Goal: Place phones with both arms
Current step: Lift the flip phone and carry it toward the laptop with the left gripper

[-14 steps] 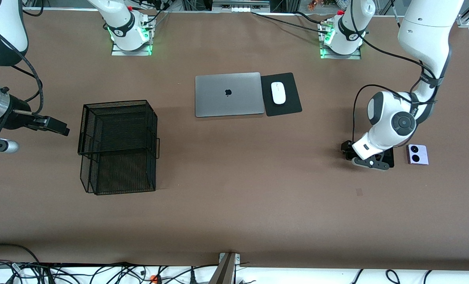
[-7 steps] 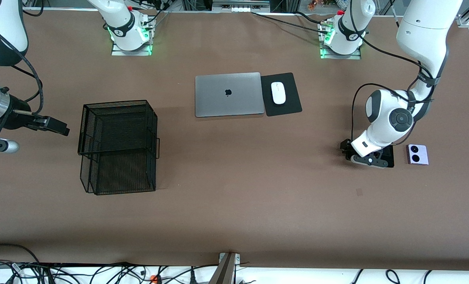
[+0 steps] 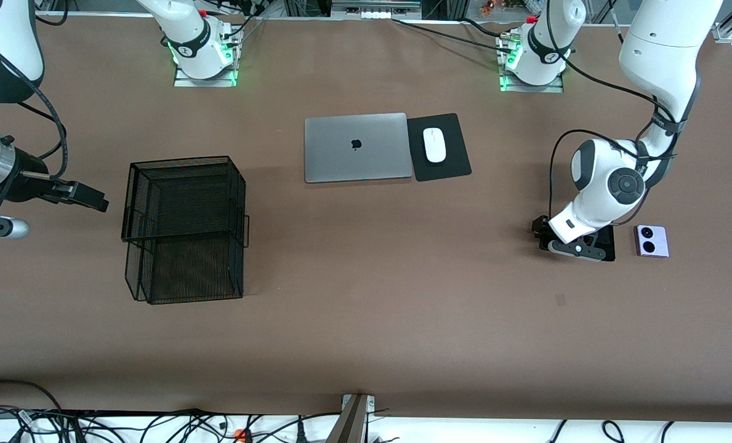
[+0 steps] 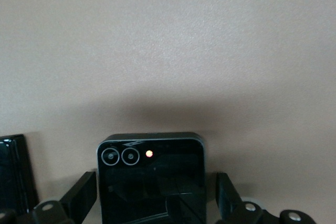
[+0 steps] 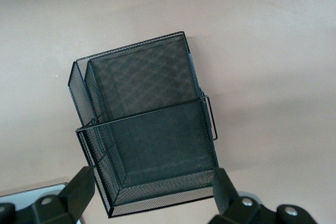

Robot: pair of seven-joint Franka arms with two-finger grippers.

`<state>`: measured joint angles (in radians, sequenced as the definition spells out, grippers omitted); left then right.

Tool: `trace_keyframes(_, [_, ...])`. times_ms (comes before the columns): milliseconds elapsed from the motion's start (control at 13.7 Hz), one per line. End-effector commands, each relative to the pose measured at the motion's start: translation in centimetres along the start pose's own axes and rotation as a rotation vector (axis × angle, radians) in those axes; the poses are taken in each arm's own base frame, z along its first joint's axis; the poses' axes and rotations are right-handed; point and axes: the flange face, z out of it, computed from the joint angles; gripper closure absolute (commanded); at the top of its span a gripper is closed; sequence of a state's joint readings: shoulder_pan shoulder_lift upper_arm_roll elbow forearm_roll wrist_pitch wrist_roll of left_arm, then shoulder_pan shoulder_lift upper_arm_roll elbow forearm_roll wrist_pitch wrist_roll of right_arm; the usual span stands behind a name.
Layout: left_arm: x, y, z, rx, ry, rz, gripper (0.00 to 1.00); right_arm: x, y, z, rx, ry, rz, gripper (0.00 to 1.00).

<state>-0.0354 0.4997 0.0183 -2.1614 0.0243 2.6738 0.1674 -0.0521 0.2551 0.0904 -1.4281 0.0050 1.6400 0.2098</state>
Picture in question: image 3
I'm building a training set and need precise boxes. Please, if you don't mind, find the white power strip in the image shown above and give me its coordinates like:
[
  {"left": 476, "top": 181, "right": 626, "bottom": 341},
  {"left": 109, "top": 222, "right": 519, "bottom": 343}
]
[{"left": 331, "top": 0, "right": 423, "bottom": 19}]

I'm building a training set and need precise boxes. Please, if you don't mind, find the long black phone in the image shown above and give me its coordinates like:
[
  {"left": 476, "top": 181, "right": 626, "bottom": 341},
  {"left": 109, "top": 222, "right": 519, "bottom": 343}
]
[{"left": 587, "top": 223, "right": 616, "bottom": 263}]

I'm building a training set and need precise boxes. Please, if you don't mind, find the silver closed laptop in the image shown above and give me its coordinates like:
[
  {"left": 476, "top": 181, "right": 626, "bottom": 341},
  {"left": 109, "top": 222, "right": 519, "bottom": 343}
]
[{"left": 304, "top": 113, "right": 414, "bottom": 184}]

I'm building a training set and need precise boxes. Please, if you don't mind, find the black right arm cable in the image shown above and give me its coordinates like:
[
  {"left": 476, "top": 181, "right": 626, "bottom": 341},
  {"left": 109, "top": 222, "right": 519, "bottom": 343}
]
[{"left": 16, "top": 80, "right": 70, "bottom": 182}]

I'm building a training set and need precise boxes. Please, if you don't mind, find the lavender flip phone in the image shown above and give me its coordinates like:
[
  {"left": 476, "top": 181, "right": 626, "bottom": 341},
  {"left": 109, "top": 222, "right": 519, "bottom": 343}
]
[{"left": 634, "top": 225, "right": 670, "bottom": 258}]

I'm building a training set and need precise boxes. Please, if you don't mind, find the black mouse pad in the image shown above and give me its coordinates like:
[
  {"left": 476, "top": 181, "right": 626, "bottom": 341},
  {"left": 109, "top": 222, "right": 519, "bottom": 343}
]
[{"left": 406, "top": 113, "right": 472, "bottom": 182}]

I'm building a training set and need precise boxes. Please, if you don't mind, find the white computer mouse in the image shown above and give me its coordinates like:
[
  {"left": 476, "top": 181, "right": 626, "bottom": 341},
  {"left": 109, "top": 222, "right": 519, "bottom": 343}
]
[{"left": 423, "top": 127, "right": 448, "bottom": 164}]

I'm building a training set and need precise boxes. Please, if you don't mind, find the grey metal camera post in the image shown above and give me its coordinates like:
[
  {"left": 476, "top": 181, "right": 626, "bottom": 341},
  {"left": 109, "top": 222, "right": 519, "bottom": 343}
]
[{"left": 326, "top": 394, "right": 377, "bottom": 443}]

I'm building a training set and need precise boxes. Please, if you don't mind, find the black wire mesh basket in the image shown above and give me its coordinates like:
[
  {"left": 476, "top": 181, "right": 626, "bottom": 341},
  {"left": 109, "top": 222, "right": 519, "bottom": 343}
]
[{"left": 121, "top": 156, "right": 251, "bottom": 305}]

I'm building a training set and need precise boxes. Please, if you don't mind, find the looping black floor cable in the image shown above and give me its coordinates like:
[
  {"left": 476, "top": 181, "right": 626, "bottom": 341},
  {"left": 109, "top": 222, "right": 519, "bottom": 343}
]
[{"left": 0, "top": 380, "right": 63, "bottom": 412}]

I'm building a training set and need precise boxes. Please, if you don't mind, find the long black table cable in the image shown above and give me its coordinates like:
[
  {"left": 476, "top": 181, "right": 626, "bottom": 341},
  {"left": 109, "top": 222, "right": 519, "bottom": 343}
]
[{"left": 392, "top": 18, "right": 511, "bottom": 51}]

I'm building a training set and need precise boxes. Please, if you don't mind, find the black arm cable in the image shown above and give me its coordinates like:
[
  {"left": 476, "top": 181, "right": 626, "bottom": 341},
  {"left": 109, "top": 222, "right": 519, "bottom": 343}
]
[
  {"left": 16, "top": 80, "right": 70, "bottom": 182},
  {"left": 545, "top": 0, "right": 680, "bottom": 219}
]

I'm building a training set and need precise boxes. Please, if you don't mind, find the short black table cable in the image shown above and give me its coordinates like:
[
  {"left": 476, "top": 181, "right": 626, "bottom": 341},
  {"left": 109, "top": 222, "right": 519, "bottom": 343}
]
[{"left": 458, "top": 17, "right": 505, "bottom": 38}]

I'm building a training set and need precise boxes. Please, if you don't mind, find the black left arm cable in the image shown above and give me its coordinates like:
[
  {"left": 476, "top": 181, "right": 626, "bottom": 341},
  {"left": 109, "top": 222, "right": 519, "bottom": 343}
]
[{"left": 545, "top": 0, "right": 680, "bottom": 219}]

